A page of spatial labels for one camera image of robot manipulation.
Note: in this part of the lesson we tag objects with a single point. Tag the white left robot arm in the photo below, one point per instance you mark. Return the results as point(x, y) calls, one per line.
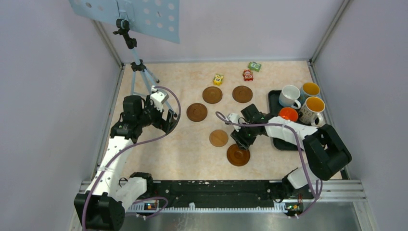
point(102, 206)

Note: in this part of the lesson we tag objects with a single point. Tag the light wood coaster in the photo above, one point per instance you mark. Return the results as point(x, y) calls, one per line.
point(218, 138)

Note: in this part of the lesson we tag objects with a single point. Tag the white ceramic mug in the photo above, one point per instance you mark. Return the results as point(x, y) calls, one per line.
point(289, 96)

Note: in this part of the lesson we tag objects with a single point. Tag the red owl toy block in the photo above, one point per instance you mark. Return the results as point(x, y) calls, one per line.
point(248, 75)

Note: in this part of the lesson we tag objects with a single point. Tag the green owl toy block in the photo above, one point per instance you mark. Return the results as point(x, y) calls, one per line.
point(254, 66)

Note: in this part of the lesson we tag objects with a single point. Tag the brown ridged coaster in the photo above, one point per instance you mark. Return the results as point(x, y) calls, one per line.
point(212, 95)
point(197, 112)
point(242, 94)
point(238, 157)

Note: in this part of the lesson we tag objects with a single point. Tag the orange glass cup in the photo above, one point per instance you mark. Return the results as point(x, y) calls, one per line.
point(289, 113)

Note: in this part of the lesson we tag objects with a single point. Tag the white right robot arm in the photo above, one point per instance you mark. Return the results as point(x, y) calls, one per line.
point(325, 152)

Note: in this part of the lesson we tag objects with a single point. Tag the light blue tripod stand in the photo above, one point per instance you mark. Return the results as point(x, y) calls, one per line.
point(137, 66)

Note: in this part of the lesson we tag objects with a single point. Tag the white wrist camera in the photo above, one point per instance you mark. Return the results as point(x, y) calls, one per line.
point(234, 119)
point(158, 96)

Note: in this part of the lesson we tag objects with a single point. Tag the yellow owl toy block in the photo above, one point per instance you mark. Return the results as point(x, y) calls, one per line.
point(218, 79)

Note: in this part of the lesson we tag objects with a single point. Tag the black serving tray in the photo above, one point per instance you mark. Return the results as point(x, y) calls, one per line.
point(274, 108)

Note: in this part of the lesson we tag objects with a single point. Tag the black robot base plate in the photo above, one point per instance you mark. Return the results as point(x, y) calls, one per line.
point(224, 193)

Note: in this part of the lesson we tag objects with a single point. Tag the brown ridged coaster front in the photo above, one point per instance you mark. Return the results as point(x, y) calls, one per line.
point(238, 157)

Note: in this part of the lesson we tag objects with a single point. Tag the light blue perforated board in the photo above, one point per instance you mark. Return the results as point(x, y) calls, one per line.
point(156, 18)

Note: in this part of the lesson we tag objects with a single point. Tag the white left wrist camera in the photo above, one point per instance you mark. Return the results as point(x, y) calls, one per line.
point(158, 96)

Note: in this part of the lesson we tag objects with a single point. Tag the patterned white mug yellow inside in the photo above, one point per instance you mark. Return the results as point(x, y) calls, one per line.
point(311, 112)

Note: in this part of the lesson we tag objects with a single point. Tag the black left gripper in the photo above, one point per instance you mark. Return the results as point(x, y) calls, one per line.
point(163, 124)

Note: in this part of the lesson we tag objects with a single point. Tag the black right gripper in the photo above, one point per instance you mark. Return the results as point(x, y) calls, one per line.
point(243, 143)

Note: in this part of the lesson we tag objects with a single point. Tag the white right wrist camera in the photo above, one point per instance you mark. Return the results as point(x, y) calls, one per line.
point(234, 119)

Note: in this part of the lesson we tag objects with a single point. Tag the blue mug yellow inside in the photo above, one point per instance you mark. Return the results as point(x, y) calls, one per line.
point(309, 89)

